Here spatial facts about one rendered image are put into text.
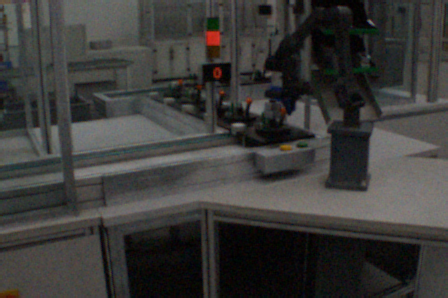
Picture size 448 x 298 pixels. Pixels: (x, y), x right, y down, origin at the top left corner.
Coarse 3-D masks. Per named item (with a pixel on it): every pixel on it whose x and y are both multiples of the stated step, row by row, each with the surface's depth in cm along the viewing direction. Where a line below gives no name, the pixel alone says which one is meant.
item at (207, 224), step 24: (216, 216) 156; (240, 216) 152; (216, 240) 161; (336, 240) 164; (360, 240) 161; (384, 240) 137; (408, 240) 134; (432, 240) 132; (216, 264) 163; (336, 264) 166; (360, 264) 163; (216, 288) 164; (336, 288) 168; (360, 288) 172
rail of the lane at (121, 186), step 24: (288, 144) 178; (312, 144) 180; (144, 168) 153; (168, 168) 156; (192, 168) 160; (216, 168) 164; (240, 168) 168; (120, 192) 150; (144, 192) 154; (168, 192) 157
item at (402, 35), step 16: (304, 16) 301; (368, 16) 279; (400, 16) 292; (400, 32) 295; (368, 48) 284; (400, 48) 297; (400, 64) 300; (368, 80) 290; (384, 80) 296; (400, 80) 303; (384, 96) 299; (400, 96) 306
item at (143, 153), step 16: (144, 144) 182; (160, 144) 185; (176, 144) 186; (192, 144) 188; (208, 144) 191; (224, 144) 195; (240, 144) 196; (96, 160) 171; (112, 160) 175; (128, 160) 177; (144, 160) 177; (160, 160) 176
